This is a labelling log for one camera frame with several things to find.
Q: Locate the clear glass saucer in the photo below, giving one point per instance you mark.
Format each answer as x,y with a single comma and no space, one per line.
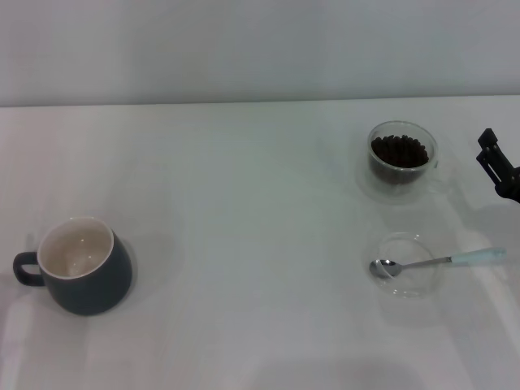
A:
422,284

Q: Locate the glass cup of coffee beans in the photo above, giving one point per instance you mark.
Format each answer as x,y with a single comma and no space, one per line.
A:
400,152

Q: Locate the dark grey mug white inside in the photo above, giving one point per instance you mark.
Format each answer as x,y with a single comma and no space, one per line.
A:
97,284

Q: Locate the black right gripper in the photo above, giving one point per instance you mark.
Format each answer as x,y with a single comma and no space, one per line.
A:
511,185

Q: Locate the clear double-wall glass cup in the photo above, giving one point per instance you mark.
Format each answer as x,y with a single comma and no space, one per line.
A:
431,146

